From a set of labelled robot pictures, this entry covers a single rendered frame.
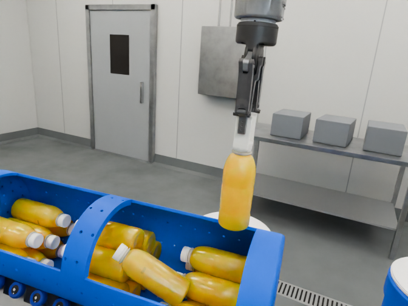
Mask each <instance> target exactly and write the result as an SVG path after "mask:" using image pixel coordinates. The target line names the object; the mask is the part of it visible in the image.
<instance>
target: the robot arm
mask: <svg viewBox="0 0 408 306"><path fill-rule="evenodd" d="M286 3H287V0H236V2H235V9H234V17H235V18H236V19H239V20H241V21H240V22H238V24H237V29H236V43H238V44H244V45H246V47H245V52H244V55H242V57H241V58H240V59H239V75H238V82H237V94H236V107H235V112H233V115H234V116H236V126H235V132H234V143H233V150H236V151H243V152H248V148H249V142H250V141H252V142H253V141H254V131H255V126H256V117H257V114H259V113H260V109H258V108H259V101H260V93H261V88H262V79H263V74H264V68H265V64H266V57H264V46H269V47H273V46H275V45H276V43H277V35H278V30H279V27H278V25H277V24H276V23H277V22H282V21H283V20H284V10H285V6H286Z"/></svg>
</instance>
